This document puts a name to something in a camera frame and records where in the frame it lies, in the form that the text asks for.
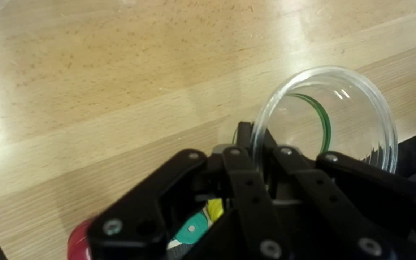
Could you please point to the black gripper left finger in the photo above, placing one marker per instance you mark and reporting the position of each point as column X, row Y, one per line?
column 244, row 136

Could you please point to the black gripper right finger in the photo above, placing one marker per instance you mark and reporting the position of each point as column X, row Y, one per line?
column 269, row 143

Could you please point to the red radish toy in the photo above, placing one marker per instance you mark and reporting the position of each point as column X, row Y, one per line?
column 78, row 247

